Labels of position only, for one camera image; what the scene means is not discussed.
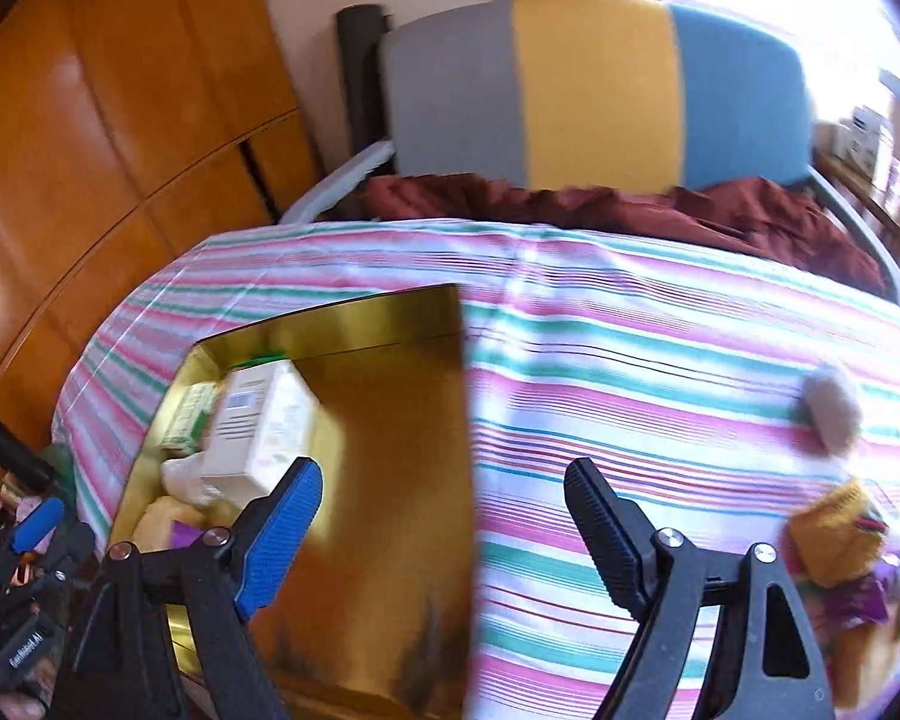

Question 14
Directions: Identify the pale yellow packet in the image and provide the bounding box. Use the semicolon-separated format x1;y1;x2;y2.
131;495;211;548

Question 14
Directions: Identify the yellow knitted cloth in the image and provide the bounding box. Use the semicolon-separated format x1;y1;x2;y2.
786;476;890;586

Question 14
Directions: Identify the striped bed sheet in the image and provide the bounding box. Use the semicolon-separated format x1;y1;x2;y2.
51;217;900;720

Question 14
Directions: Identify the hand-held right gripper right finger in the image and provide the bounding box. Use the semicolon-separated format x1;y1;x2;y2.
564;457;837;720

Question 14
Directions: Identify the white carton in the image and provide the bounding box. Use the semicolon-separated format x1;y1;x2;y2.
847;105;893;173

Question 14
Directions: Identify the gold lined gift box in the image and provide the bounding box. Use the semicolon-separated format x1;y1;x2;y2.
105;283;481;720

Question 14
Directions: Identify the black tube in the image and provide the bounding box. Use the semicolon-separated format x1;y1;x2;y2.
0;392;59;492

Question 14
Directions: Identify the maroon blanket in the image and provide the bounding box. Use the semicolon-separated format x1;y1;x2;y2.
360;174;890;297

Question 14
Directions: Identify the small green label box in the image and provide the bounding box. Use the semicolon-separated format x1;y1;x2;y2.
159;382;218;455

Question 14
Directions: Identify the grey yellow blue armchair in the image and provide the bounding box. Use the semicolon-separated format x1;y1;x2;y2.
281;0;900;308

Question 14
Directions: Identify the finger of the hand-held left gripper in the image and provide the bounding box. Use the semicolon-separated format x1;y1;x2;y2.
11;496;66;552

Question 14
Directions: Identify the white cardboard box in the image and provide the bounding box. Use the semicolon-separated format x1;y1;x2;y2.
199;364;323;500

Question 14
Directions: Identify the purple wrapper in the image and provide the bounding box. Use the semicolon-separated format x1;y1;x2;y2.
821;570;890;627

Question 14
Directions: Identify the wooden wardrobe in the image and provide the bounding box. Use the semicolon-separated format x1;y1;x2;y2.
0;0;323;451

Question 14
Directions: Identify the white plastic-wrapped ball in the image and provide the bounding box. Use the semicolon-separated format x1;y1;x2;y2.
801;361;863;457

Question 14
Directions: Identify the wooden side table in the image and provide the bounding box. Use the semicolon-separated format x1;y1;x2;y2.
814;150;900;256

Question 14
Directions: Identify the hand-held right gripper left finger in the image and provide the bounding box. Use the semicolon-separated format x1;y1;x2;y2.
49;456;323;720

